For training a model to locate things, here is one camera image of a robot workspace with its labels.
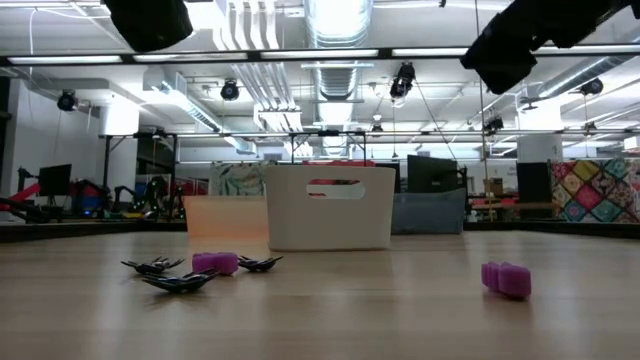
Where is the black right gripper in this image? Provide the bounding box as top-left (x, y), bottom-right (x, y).
top-left (459, 14), bottom-right (539, 96)

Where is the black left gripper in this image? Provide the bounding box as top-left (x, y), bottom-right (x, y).
top-left (102, 0), bottom-right (194, 54)

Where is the purple plastic decoration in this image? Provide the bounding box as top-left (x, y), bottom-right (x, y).
top-left (191, 251), bottom-right (240, 277)
top-left (480, 260), bottom-right (533, 300)

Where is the black computer monitor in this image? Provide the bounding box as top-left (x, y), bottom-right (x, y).
top-left (37, 163), bottom-right (73, 198)
top-left (406, 154), bottom-right (460, 194)
top-left (515, 161), bottom-right (552, 204)

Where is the wooden background table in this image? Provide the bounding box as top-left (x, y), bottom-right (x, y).
top-left (469, 197), bottom-right (551, 224)

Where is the colourful patchwork quilt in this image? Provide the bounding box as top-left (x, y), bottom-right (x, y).
top-left (548, 158), bottom-right (640, 224)

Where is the grey translucent plastic bin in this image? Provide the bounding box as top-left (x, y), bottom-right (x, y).
top-left (391, 187), bottom-right (467, 235)

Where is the black beam with light strips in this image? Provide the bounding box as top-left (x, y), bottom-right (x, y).
top-left (0, 43), bottom-right (640, 67)

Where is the floral patterned board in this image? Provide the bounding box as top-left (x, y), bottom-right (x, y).
top-left (208, 161), bottom-right (274, 197)

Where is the orange translucent plastic bin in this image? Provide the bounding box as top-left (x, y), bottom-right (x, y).
top-left (183, 194), bottom-right (271, 239)

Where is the white ceiling ventilation duct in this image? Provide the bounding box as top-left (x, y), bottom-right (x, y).
top-left (142, 64), bottom-right (259, 156)

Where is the black background workstation frame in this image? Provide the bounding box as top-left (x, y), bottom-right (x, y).
top-left (98, 128), bottom-right (370, 221)

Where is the silver ceiling air duct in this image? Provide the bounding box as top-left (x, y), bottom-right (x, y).
top-left (303, 0), bottom-right (375, 159)

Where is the black aluminium table frame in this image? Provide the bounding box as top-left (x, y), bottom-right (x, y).
top-left (0, 219), bottom-right (640, 245)

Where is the white plastic bin with handles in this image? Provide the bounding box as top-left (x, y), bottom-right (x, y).
top-left (264, 164), bottom-right (397, 252)

